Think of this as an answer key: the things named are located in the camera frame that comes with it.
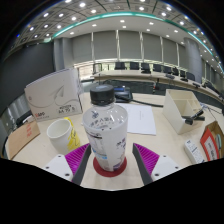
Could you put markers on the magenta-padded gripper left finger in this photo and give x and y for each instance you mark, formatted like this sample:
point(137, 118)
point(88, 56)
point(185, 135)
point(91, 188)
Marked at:
point(75, 156)

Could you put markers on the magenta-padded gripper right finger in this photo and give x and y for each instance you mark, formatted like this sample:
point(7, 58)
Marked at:
point(148, 156)

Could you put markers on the clear black-capped drink bottle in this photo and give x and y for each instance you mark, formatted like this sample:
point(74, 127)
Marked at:
point(105, 133)

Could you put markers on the yellow packet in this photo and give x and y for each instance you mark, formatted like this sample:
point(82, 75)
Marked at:
point(75, 138)

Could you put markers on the white cup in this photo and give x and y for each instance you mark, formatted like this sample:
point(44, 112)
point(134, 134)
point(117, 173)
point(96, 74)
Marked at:
point(59, 136)

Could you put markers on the flat round red coaster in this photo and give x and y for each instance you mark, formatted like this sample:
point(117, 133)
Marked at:
point(110, 173)

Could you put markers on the white printed paper sheet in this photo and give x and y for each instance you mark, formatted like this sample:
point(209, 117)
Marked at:
point(140, 118)

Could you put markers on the white power strip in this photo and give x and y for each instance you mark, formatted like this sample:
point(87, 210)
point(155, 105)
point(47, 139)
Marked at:
point(194, 151)

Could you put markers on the white open organizer box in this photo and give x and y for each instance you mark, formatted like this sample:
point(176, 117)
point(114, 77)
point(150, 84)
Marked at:
point(173, 115)

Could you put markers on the brown paper envelope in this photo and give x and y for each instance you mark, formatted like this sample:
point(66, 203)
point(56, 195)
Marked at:
point(21, 138)

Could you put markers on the red-fronted cardboard box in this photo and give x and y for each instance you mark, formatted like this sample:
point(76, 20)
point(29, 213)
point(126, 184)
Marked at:
point(209, 146)

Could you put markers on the white paper carton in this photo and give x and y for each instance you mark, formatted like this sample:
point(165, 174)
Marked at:
point(53, 96)

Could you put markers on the long curved conference desk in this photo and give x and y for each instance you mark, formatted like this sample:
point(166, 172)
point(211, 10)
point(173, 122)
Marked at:
point(133, 75)

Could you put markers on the group of black office chairs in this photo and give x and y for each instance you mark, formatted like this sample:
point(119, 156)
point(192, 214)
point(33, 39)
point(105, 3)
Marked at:
point(135, 65)

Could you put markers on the group of ceiling lights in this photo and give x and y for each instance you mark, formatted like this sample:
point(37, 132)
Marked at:
point(82, 4)

